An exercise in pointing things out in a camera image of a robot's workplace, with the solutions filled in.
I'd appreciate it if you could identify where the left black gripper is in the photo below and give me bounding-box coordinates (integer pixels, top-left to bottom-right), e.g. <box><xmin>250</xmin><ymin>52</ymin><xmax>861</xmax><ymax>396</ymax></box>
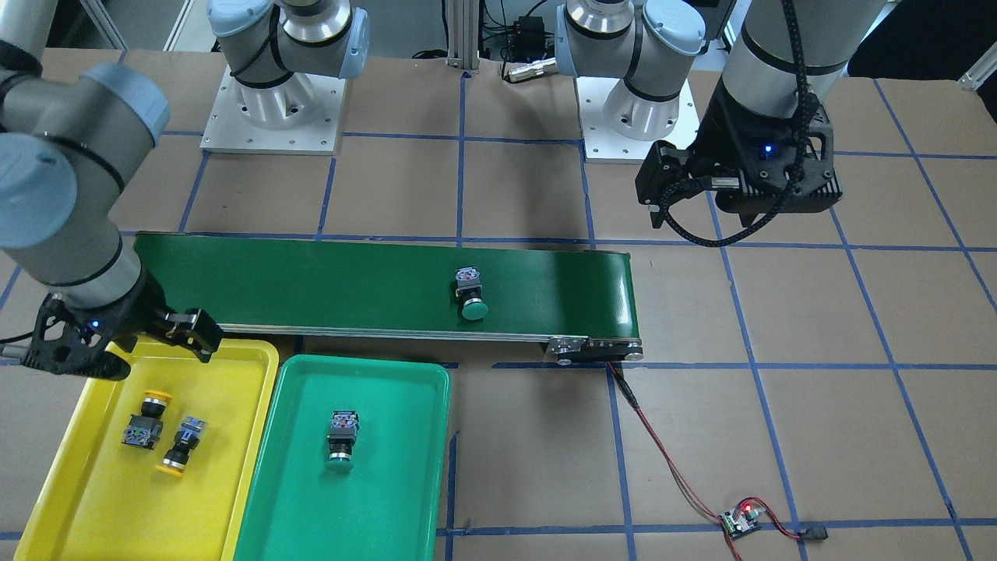
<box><xmin>635</xmin><ymin>82</ymin><xmax>845</xmax><ymax>228</ymax></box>

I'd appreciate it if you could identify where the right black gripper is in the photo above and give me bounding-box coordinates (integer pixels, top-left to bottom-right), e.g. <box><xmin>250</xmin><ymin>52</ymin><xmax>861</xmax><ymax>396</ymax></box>
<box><xmin>20</xmin><ymin>270</ymin><xmax>225</xmax><ymax>381</ymax></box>

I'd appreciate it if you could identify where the yellow push button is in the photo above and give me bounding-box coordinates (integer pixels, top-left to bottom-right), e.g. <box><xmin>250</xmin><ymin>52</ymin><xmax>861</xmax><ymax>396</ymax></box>
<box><xmin>154</xmin><ymin>415</ymin><xmax>209</xmax><ymax>477</ymax></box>
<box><xmin>121</xmin><ymin>390</ymin><xmax>172</xmax><ymax>450</ymax></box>

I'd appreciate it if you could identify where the green push button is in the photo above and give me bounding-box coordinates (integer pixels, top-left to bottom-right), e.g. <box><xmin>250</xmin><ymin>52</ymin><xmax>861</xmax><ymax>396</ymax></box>
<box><xmin>326</xmin><ymin>411</ymin><xmax>360</xmax><ymax>473</ymax></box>
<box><xmin>453</xmin><ymin>266</ymin><xmax>489</xmax><ymax>322</ymax></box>

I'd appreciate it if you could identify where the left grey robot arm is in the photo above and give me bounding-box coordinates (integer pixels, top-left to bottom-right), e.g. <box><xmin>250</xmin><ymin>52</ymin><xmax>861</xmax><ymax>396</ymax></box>
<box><xmin>555</xmin><ymin>1</ymin><xmax>884</xmax><ymax>246</ymax></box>

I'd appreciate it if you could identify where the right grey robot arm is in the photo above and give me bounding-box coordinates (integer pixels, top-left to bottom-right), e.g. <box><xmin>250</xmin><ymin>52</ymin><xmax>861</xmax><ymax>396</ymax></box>
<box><xmin>1</xmin><ymin>1</ymin><xmax>371</xmax><ymax>381</ymax></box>

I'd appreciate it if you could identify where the yellow plastic tray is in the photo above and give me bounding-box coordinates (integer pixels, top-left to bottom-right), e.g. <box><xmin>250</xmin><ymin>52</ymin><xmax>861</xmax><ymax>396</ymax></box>
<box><xmin>14</xmin><ymin>338</ymin><xmax>279</xmax><ymax>560</ymax></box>

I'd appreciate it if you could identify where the green conveyor belt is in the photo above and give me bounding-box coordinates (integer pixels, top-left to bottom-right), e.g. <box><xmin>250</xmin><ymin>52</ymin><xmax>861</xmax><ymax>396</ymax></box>
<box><xmin>134</xmin><ymin>233</ymin><xmax>644</xmax><ymax>365</ymax></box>

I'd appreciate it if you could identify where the green plastic tray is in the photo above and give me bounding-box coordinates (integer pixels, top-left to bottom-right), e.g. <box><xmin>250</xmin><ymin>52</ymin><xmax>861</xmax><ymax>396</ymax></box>
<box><xmin>234</xmin><ymin>355</ymin><xmax>451</xmax><ymax>560</ymax></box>

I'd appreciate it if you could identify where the small red-lit circuit board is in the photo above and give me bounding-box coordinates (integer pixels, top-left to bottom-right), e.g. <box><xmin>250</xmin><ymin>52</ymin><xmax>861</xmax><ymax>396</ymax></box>
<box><xmin>718</xmin><ymin>503</ymin><xmax>766</xmax><ymax>540</ymax></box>

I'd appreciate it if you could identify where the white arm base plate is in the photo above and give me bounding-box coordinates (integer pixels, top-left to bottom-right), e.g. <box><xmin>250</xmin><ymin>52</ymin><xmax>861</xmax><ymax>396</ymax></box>
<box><xmin>576</xmin><ymin>77</ymin><xmax>700</xmax><ymax>164</ymax></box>

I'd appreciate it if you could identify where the aluminium frame post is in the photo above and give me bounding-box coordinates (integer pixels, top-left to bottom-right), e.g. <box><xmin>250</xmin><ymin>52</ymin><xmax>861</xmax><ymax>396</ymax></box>
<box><xmin>444</xmin><ymin>1</ymin><xmax>484</xmax><ymax>74</ymax></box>

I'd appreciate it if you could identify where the red black wire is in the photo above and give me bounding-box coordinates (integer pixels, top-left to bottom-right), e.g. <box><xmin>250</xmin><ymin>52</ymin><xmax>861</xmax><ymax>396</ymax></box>
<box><xmin>606</xmin><ymin>362</ymin><xmax>828</xmax><ymax>561</ymax></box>

